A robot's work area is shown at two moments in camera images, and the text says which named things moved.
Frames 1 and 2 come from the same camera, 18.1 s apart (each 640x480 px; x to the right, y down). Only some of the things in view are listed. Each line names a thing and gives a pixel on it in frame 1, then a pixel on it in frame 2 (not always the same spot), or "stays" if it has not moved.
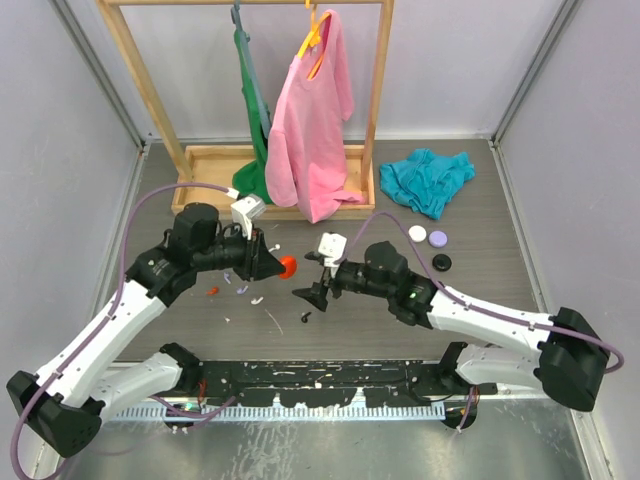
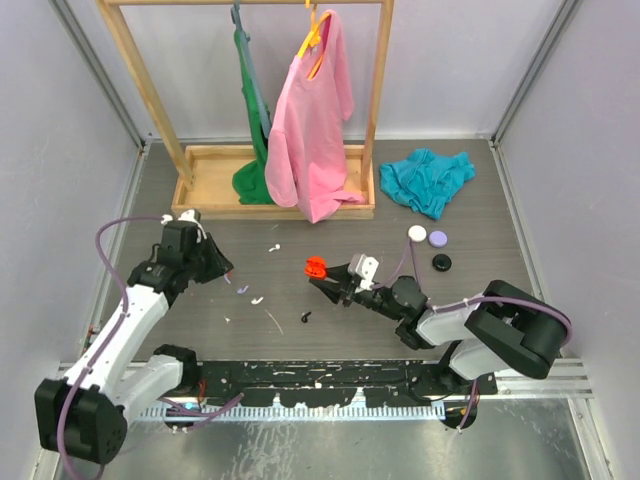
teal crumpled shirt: [425, 180] stays
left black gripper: [258, 263] → [219, 265]
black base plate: [334, 383] stays
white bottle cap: [417, 233] stays
